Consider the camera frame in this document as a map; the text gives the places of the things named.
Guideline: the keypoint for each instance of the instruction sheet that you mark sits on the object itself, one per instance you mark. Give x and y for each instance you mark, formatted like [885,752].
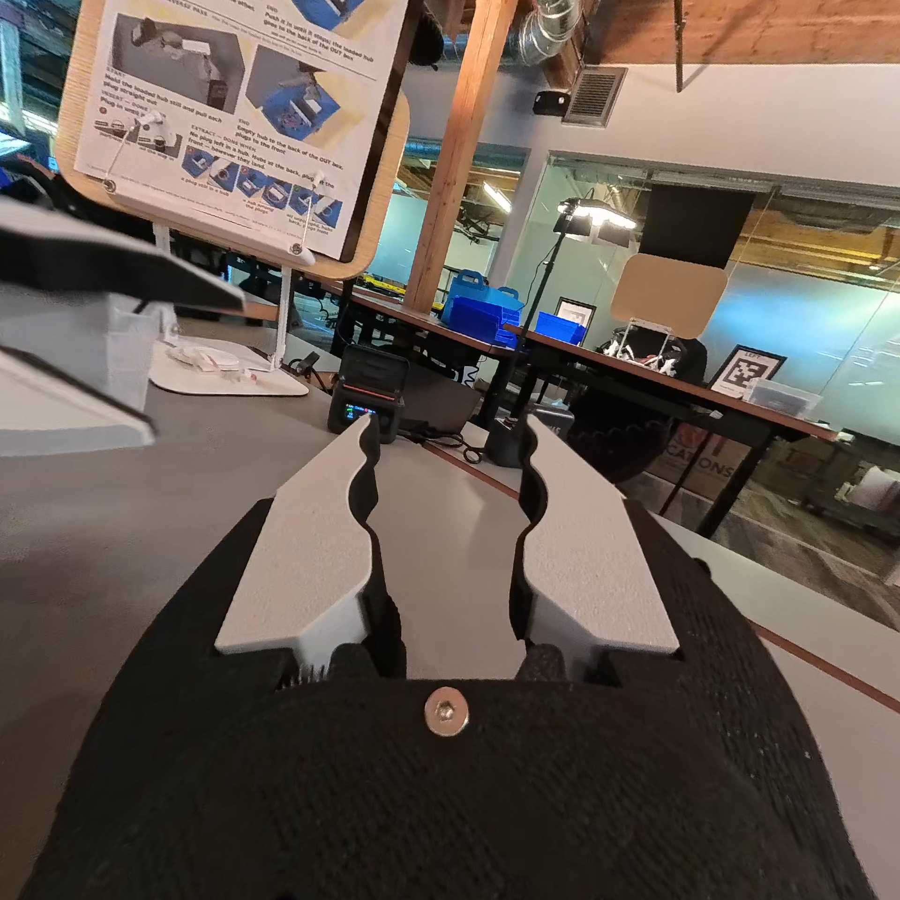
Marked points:
[232,84]

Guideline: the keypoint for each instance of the white board stand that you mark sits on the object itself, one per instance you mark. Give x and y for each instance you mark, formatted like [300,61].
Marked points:
[281,383]

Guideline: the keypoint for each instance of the small framed picture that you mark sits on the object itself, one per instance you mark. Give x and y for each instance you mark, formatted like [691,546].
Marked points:
[575,313]

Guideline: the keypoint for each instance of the beige rounded board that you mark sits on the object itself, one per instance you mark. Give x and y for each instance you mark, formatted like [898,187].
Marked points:
[668,295]

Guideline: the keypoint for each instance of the grey vent grille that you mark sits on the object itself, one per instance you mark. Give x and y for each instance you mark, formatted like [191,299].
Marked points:
[594,97]

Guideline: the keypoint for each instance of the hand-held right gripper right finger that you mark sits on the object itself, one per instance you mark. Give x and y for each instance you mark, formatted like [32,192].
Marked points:
[597,562]

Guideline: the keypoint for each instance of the clear plastic box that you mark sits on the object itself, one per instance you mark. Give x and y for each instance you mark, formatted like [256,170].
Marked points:
[784,397]

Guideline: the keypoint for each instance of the framed black white marker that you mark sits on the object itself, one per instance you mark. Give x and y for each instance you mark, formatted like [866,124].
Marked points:
[747,369]

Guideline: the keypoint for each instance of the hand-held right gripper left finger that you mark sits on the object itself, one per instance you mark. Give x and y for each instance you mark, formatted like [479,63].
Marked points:
[302,548]

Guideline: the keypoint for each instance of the black power station with display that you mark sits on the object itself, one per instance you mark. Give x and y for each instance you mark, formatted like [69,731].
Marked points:
[369,380]

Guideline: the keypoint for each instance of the black square panel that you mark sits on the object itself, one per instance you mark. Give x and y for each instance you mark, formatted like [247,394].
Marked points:
[696,225]

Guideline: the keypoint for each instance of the cardboard box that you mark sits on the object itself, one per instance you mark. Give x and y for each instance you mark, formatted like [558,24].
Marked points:
[703,460]

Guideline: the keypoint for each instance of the black charger block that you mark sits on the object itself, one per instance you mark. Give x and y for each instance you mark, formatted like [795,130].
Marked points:
[527,436]

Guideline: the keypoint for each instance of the brown edged office table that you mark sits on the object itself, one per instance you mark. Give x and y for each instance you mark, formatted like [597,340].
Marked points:
[703,397]
[422,320]

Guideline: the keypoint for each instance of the white packets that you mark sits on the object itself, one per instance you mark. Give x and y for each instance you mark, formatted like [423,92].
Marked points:
[207,357]

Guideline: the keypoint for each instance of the silver air duct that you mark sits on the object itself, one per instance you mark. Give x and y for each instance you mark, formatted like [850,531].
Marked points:
[548,28]

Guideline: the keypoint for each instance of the dark hanging rod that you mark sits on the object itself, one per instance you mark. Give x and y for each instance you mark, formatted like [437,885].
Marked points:
[679,42]

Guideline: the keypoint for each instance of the wooden support post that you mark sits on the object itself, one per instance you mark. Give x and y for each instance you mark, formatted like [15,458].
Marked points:
[457,155]

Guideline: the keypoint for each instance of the instruction poster on wooden board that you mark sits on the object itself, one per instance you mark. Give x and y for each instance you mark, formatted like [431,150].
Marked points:
[383,176]

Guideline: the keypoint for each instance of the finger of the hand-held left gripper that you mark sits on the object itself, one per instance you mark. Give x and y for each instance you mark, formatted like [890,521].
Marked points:
[56,422]
[84,246]

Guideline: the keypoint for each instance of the studio light on stand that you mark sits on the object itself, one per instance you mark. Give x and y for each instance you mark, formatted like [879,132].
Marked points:
[597,218]

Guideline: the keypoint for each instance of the blue bin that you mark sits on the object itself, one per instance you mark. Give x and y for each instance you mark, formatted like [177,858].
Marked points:
[561,329]

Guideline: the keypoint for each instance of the small black wall device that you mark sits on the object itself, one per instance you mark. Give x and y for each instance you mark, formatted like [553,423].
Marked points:
[552,103]

